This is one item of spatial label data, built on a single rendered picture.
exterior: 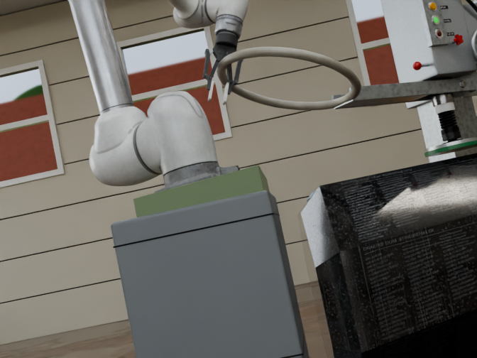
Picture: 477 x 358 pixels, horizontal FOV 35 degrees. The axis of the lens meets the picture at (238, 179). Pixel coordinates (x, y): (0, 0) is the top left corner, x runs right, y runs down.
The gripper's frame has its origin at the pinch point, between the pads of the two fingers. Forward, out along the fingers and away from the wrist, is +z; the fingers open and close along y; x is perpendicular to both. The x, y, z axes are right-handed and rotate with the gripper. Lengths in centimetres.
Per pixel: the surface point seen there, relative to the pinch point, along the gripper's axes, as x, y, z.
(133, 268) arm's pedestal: -47, -19, 66
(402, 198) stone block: 8, 70, 21
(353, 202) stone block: 14, 55, 24
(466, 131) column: 86, 132, -38
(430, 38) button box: 1, 73, -37
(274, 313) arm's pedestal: -56, 15, 72
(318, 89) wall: 582, 187, -246
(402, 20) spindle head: 13, 66, -48
